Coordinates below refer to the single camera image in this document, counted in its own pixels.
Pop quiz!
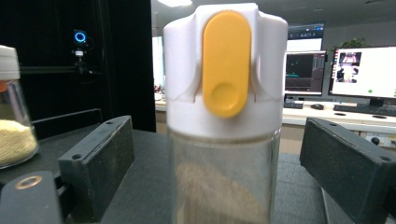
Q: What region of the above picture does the monitor with white screen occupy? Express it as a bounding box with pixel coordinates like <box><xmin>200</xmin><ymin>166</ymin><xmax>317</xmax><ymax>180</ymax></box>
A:
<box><xmin>328</xmin><ymin>46</ymin><xmax>396</xmax><ymax>101</ymax></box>

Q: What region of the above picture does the monitor with dark screen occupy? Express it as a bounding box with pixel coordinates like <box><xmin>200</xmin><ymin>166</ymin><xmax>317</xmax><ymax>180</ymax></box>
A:
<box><xmin>284</xmin><ymin>50</ymin><xmax>328</xmax><ymax>97</ymax></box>

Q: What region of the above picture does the small raised monitor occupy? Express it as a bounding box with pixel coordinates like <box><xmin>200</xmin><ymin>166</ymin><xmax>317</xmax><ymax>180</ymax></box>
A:
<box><xmin>286</xmin><ymin>21</ymin><xmax>326</xmax><ymax>52</ymax></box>

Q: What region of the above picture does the glass jar with yellow granules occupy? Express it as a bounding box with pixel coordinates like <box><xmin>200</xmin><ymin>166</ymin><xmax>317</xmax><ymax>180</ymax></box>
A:
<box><xmin>0</xmin><ymin>45</ymin><xmax>40</xmax><ymax>171</ymax></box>

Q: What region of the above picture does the ceiling light panel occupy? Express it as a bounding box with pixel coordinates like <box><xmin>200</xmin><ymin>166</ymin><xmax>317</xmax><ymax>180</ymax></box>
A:
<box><xmin>156</xmin><ymin>0</ymin><xmax>193</xmax><ymax>8</ymax></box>

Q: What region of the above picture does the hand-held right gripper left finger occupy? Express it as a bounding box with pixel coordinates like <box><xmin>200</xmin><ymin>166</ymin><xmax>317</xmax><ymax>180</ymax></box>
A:
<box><xmin>58</xmin><ymin>115</ymin><xmax>135</xmax><ymax>224</ymax></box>

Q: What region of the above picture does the glass jar with yellow-button lid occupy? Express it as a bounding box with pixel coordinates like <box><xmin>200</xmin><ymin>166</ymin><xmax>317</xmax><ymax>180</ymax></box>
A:
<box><xmin>163</xmin><ymin>2</ymin><xmax>290</xmax><ymax>224</ymax></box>

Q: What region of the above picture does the black curtain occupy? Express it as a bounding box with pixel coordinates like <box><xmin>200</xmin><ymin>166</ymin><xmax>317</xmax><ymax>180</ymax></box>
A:
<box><xmin>0</xmin><ymin>0</ymin><xmax>157</xmax><ymax>140</ymax></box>

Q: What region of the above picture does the camera with blue ring light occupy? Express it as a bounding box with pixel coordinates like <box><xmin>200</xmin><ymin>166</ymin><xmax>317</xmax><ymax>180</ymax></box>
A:
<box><xmin>72</xmin><ymin>28</ymin><xmax>94</xmax><ymax>77</ymax></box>

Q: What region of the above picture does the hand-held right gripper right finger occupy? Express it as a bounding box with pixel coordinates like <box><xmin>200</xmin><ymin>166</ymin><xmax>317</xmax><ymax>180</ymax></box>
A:
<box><xmin>299</xmin><ymin>117</ymin><xmax>396</xmax><ymax>224</ymax></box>

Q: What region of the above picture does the green plant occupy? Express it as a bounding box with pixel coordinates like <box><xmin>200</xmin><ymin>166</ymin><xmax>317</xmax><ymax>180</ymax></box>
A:
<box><xmin>330</xmin><ymin>36</ymin><xmax>367</xmax><ymax>53</ymax></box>

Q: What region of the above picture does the small black keyboard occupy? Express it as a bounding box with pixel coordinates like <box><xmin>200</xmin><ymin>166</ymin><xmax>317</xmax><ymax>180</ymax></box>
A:
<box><xmin>283</xmin><ymin>98</ymin><xmax>304</xmax><ymax>110</ymax></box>

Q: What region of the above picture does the white office desk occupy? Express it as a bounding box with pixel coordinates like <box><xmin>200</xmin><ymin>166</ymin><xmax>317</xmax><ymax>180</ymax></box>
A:
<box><xmin>154</xmin><ymin>99</ymin><xmax>396</xmax><ymax>135</ymax></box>

